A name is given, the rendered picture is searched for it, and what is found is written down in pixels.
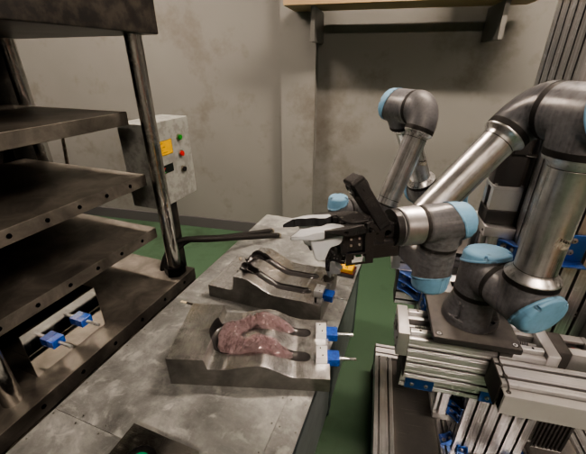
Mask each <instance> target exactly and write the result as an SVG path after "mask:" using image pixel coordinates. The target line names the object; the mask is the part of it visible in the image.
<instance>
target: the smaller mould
mask: <svg viewBox="0 0 586 454"><path fill-rule="evenodd" d="M141 445H150V446H152V447H153V448H155V450H156V452H157V454H199V451H198V450H196V449H192V448H190V447H189V446H186V445H184V444H182V443H179V442H177V441H175V440H172V439H170V438H167V437H165V436H163V435H160V434H158V433H157V432H154V431H151V430H148V429H146V428H144V427H142V426H140V425H138V424H135V423H134V424H133V426H132V427H131V428H130V429H129V430H128V432H127V433H126V434H125V435H124V436H123V437H122V438H121V439H120V440H119V442H118V443H117V444H116V445H115V446H114V448H113V449H112V450H111V451H110V453H109V454H127V453H128V452H129V451H130V450H132V449H134V448H136V447H138V446H141Z"/></svg>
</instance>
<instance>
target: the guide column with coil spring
mask: <svg viewBox="0 0 586 454"><path fill-rule="evenodd" d="M23 397H24V394H23V391H22V389H21V388H20V386H19V384H18V383H17V381H16V379H15V377H14V374H13V372H12V370H11V369H10V367H9V365H8V363H7V361H6V359H5V357H4V355H3V353H2V351H1V350H0V405H2V407H3V408H11V407H14V406H16V405H17V404H19V403H20V402H21V401H22V400H23Z"/></svg>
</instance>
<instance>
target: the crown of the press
mask: <svg viewBox="0 0 586 454"><path fill-rule="evenodd" d="M123 33H139V34H141V35H157V34H158V27H157V21H156V15H155V9H154V3H153V0H0V38H15V39H39V38H69V37H98V36H124V35H123Z"/></svg>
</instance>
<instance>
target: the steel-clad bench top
mask: <svg viewBox="0 0 586 454"><path fill-rule="evenodd" d="M291 219H292V218H288V217H282V216H277V215H270V214H267V215H265V216H264V217H263V218H262V219H261V220H260V221H259V222H258V223H257V224H256V225H254V226H253V227H252V228H251V229H250V231H257V230H263V229H270V228H273V229H274V233H275V232H280V233H281V237H280V238H270V239H257V240H243V241H237V242H236V243H235V244H234V245H233V246H232V247H231V248H230V249H229V250H228V251H227V252H226V253H225V254H224V255H222V256H221V257H220V258H219V259H218V260H217V261H216V262H215V263H214V264H213V265H211V266H210V267H209V268H208V269H207V270H206V271H205V272H204V273H203V274H202V275H200V276H199V277H198V278H197V279H196V280H195V281H194V282H193V283H192V284H190V285H189V286H188V287H187V288H186V289H185V290H184V291H183V292H182V293H181V294H179V295H178V296H177V297H176V298H175V299H174V300H173V301H172V302H171V303H170V304H168V305H167V306H166V307H165V308H164V309H163V310H162V311H161V312H160V313H158V314H157V315H156V316H155V317H154V318H153V319H152V320H151V321H150V322H149V323H147V324H146V325H145V326H144V327H143V328H142V329H141V330H140V331H139V332H138V333H136V334H135V335H134V336H133V337H132V338H131V339H130V340H129V341H128V342H127V343H125V344H124V345H123V346H122V347H121V348H120V349H119V350H118V351H117V352H116V353H115V354H114V355H113V356H112V357H111V358H110V359H109V360H108V361H107V362H106V363H104V364H103V365H102V366H101V367H100V368H99V369H98V370H97V371H96V372H95V373H93V374H92V375H91V376H90V377H89V378H88V379H87V380H86V381H85V382H84V383H82V384H81V385H80V386H79V387H78V388H77V389H76V390H75V391H74V392H73V393H71V394H70V395H69V396H68V397H67V398H66V399H65V400H64V401H63V402H62V403H60V404H59V405H58V406H57V407H56V408H55V409H54V410H53V411H52V412H51V413H49V414H48V415H47V416H46V417H45V418H44V419H43V420H42V421H41V422H39V423H38V424H37V425H36V426H35V427H34V428H33V429H32V430H31V431H30V432H28V433H27V434H26V435H25V436H24V437H23V438H22V439H21V440H20V441H18V442H17V443H16V444H15V445H14V446H13V447H12V448H11V449H10V450H9V451H7V452H6V453H5V454H109V453H110V451H111V450H112V449H113V448H114V446H115V445H116V444H117V443H118V442H119V440H120V439H121V438H122V437H123V436H124V435H125V434H126V433H127V432H128V430H129V429H130V428H131V427H132V426H133V424H134V423H135V424H138V425H140V426H142V427H144V428H146V429H148V430H151V431H154V432H157V433H158V434H160V435H163V436H165V437H167V438H170V439H172V440H175V441H177V442H179V443H182V444H184V445H186V446H189V447H190V448H192V449H196V450H198V451H199V454H293V451H294V449H295V447H296V444H297V441H298V437H299V434H300V432H301V429H302V427H303V424H304V421H305V419H306V417H307V412H308V409H309V406H310V405H311V402H312V399H313V396H314V394H315V391H304V390H286V389H268V388H251V387H234V386H200V385H182V384H171V383H170V379H169V371H168V368H167V363H166V359H165V358H166V357H167V355H168V353H169V350H170V348H171V346H172V344H173V342H174V340H175V339H176V337H177V335H178V333H179V330H180V328H181V326H182V324H183V322H184V321H185V319H186V317H187V315H188V312H189V310H190V308H191V306H192V305H191V304H184V303H181V302H180V301H186V302H190V303H192V304H223V305H224V307H225V310H226V311H227V312H228V313H247V312H252V311H257V310H263V309H260V308H256V307H252V306H249V305H245V304H239V303H236V302H232V301H228V300H224V299H221V298H217V297H213V296H210V294H209V288H208V284H209V283H210V282H211V281H212V280H213V279H214V278H215V277H217V276H218V275H219V274H220V273H221V272H222V271H223V270H224V269H225V268H226V267H227V266H228V265H229V264H230V263H231V262H232V261H233V260H234V259H235V258H236V257H237V256H243V257H247V258H249V256H250V255H251V254H252V253H253V252H254V251H255V250H258V249H259V248H260V247H263V248H270V249H272V250H275V251H277V252H278V253H279V254H281V255H282V256H284V257H285V258H286V259H289V260H290V261H292V262H295V263H298V264H304V265H310V266H316V267H323V268H325V262H324V261H323V260H322V261H317V260H315V257H314V254H313V251H312V250H310V249H309V247H308V246H307V245H306V244H305V243H304V242H303V241H292V240H291V239H290V237H291V236H292V235H293V234H294V233H296V232H297V231H298V230H299V228H298V227H284V228H283V223H284V222H287V221H289V220H291ZM354 266H355V267H357V270H356V273H355V275H354V278H353V279H352V278H348V277H340V276H337V281H336V288H335V295H337V296H340V297H342V298H347V299H349V296H350V293H351V292H352V289H353V284H354V282H355V279H356V277H357V274H358V272H359V269H360V266H361V264H360V265H354ZM347 302H348V301H344V300H341V299H340V300H339V299H334V300H333V302H332V303H329V305H328V306H327V308H326V311H325V314H324V317H323V319H322V320H323V321H327V324H328V327H337V329H338V327H339V324H340V321H341V319H342V316H343V312H344V309H345V306H346V305H347Z"/></svg>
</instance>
